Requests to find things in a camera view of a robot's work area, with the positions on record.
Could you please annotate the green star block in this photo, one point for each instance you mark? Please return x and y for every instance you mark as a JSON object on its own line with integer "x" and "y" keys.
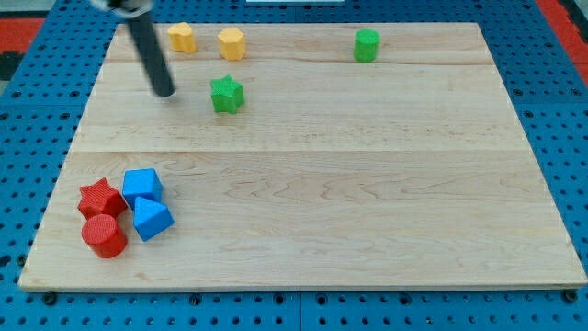
{"x": 226, "y": 94}

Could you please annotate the yellow hexagon block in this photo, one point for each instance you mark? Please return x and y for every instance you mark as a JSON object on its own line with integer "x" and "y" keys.
{"x": 232, "y": 44}

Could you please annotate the green cylinder block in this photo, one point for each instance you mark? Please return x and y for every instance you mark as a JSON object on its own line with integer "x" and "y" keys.
{"x": 366, "y": 45}

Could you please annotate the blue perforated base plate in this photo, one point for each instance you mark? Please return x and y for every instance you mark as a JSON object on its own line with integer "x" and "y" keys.
{"x": 46, "y": 96}

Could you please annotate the red star block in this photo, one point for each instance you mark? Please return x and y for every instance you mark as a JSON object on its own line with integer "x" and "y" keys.
{"x": 101, "y": 198}

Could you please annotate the yellow heart-shaped block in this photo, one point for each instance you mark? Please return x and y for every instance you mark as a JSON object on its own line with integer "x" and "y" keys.
{"x": 181, "y": 38}

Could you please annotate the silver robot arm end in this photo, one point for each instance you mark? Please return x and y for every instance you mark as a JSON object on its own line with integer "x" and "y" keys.
{"x": 124, "y": 8}

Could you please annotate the blue triangular prism block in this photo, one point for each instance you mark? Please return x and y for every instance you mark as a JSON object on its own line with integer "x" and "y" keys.
{"x": 151, "y": 218}

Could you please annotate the red cylinder block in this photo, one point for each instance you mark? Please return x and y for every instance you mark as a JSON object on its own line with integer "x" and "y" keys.
{"x": 104, "y": 236}

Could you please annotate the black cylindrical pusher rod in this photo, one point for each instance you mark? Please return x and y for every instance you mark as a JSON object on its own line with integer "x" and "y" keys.
{"x": 152, "y": 58}

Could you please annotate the light wooden board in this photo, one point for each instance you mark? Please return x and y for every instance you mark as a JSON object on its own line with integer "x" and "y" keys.
{"x": 410, "y": 173}

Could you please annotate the blue cube block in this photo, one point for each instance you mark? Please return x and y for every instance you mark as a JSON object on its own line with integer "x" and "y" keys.
{"x": 143, "y": 183}

